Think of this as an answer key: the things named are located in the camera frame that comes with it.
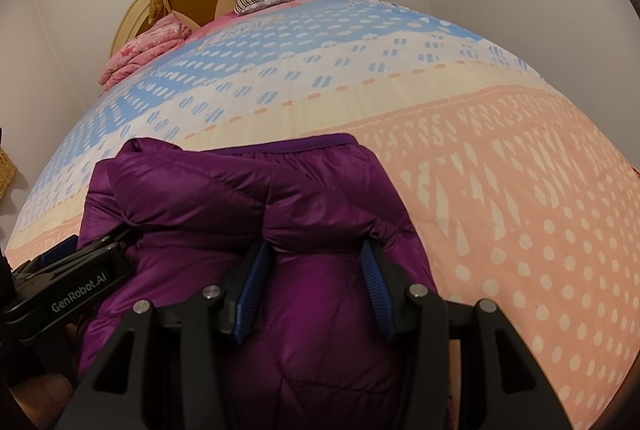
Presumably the cream wooden headboard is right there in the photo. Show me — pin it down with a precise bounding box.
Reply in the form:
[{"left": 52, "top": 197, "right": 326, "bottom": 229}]
[{"left": 109, "top": 0, "right": 354, "bottom": 61}]

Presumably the person's left hand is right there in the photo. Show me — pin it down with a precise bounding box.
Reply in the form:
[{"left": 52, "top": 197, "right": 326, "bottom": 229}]
[{"left": 10, "top": 372, "right": 78, "bottom": 430}]

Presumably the folded pink blanket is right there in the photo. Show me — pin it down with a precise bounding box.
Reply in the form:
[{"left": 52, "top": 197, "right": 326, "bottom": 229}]
[{"left": 98, "top": 17, "right": 194, "bottom": 87}]

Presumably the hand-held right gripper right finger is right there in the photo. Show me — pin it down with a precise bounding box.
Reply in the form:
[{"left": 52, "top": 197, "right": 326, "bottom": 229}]
[{"left": 360, "top": 239, "right": 574, "bottom": 430}]

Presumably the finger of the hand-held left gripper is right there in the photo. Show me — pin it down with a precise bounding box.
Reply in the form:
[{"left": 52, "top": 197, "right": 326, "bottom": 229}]
[
  {"left": 90, "top": 221, "right": 137, "bottom": 253},
  {"left": 14, "top": 234, "right": 82, "bottom": 273}
]

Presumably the purple puffer jacket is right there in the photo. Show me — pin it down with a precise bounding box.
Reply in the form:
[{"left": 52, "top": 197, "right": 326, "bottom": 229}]
[{"left": 75, "top": 133, "right": 442, "bottom": 430}]

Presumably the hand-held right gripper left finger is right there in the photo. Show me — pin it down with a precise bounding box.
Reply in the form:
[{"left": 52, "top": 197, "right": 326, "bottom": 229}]
[{"left": 52, "top": 239, "right": 274, "bottom": 430}]

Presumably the bed with patterned bedspread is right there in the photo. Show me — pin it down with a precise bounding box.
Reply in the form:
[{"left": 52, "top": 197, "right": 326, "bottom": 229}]
[{"left": 5, "top": 0, "right": 640, "bottom": 430}]

